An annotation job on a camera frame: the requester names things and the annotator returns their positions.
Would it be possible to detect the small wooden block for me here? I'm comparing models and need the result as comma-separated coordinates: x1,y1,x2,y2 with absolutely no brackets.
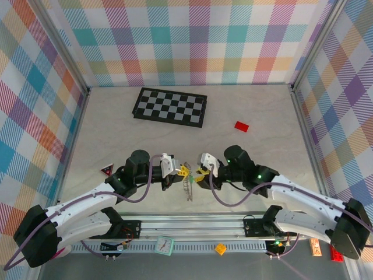
309,237,322,257

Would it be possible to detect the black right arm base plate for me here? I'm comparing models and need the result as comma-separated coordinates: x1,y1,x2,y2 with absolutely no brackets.
243,217,297,237

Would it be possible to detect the metal keyring with small rings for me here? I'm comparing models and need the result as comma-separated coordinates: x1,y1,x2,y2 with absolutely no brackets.
182,163,195,202

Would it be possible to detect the teal toy clock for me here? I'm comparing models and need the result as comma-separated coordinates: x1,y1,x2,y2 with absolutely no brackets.
154,235,175,257

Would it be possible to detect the red toy brick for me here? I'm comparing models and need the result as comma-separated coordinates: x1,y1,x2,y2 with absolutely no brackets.
330,244,344,263

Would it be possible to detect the grey slotted cable duct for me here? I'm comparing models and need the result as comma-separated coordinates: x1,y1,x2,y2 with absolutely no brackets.
71,240,285,255

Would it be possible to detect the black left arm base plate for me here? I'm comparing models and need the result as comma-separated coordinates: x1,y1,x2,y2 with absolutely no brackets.
121,220,142,239

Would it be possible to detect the aluminium side rail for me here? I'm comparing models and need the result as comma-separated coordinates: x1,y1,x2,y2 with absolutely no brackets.
54,87,91,218
290,84,335,215

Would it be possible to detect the aluminium frame post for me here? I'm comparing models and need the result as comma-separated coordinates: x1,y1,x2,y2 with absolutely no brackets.
27,0,91,96
290,0,350,93

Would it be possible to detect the black grey chessboard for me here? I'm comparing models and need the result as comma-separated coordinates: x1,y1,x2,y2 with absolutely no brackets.
132,87,208,128

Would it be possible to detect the flat red block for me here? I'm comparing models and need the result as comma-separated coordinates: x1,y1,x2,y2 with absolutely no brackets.
234,121,251,134

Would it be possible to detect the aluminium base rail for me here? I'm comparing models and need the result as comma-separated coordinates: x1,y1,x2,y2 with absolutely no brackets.
34,212,355,240

